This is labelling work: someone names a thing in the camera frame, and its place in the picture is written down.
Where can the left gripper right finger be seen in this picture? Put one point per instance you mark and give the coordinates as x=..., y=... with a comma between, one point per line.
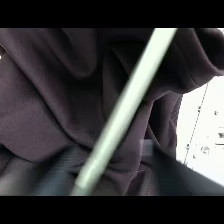
x=186, y=183

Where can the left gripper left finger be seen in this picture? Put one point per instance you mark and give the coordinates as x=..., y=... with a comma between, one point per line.
x=36, y=176

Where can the black garment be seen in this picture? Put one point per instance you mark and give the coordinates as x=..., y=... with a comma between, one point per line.
x=50, y=100

